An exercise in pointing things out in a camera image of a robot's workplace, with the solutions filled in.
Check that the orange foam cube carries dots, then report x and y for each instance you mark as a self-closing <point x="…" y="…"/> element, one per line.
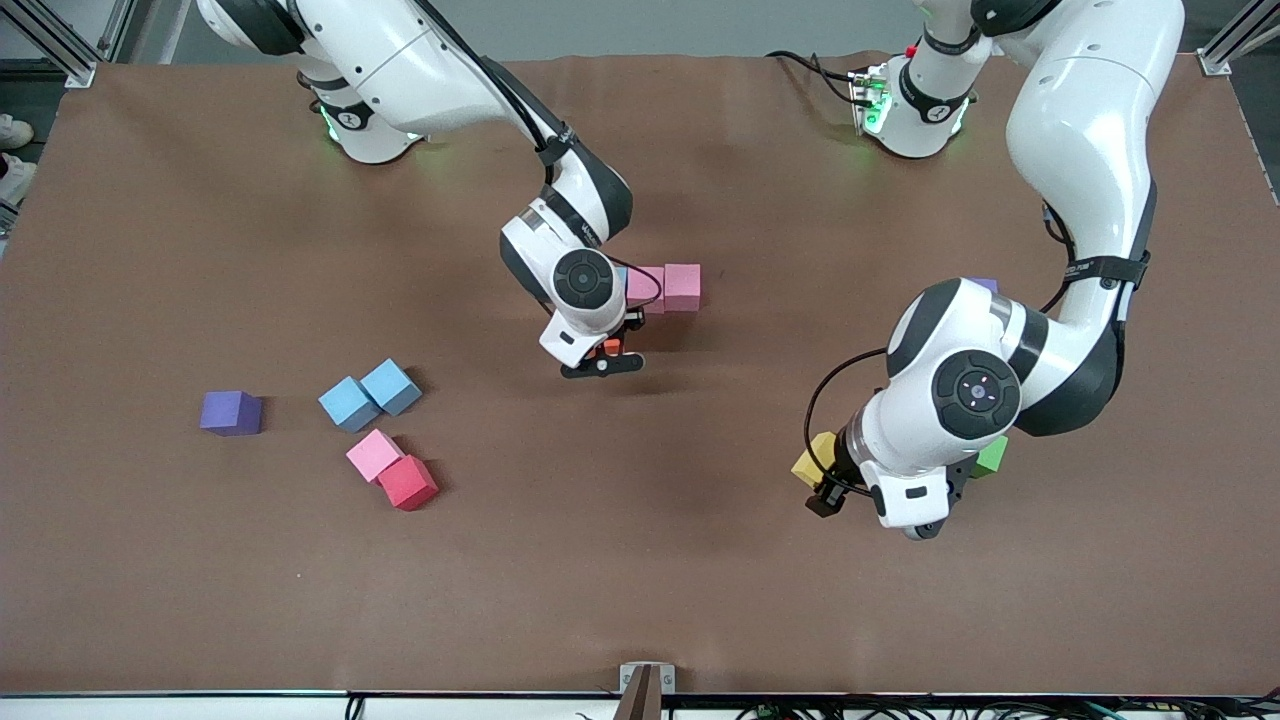
<point x="611" y="347"/>

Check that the yellow foam cube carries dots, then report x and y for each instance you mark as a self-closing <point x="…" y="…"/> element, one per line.
<point x="812" y="462"/>

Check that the pink foam cube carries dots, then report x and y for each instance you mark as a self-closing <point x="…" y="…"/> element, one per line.
<point x="374" y="455"/>
<point x="650" y="285"/>
<point x="682" y="287"/>

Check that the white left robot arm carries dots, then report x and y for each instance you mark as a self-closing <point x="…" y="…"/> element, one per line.
<point x="1090" y="120"/>

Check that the arm base connector plate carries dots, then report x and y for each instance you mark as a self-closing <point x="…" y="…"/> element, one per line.
<point x="868" y="100"/>

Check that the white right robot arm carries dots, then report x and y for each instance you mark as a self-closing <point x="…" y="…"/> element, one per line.
<point x="400" y="60"/>

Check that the green foam cube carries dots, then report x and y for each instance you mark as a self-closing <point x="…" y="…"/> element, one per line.
<point x="994" y="458"/>

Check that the brown table mat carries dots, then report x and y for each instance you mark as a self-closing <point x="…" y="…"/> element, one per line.
<point x="600" y="600"/>

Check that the purple foam cube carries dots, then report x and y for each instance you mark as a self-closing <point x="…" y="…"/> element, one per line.
<point x="231" y="412"/>
<point x="984" y="285"/>

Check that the red foam cube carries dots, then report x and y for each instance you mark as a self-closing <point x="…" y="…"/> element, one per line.
<point x="408" y="482"/>

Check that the white shoe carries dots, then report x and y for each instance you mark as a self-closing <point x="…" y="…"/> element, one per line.
<point x="15" y="180"/>
<point x="14" y="131"/>

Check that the grey metal bracket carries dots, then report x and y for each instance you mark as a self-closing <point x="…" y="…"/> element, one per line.
<point x="647" y="685"/>

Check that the aluminium frame post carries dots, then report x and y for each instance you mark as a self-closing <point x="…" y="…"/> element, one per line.
<point x="1230" y="45"/>
<point x="70" y="55"/>

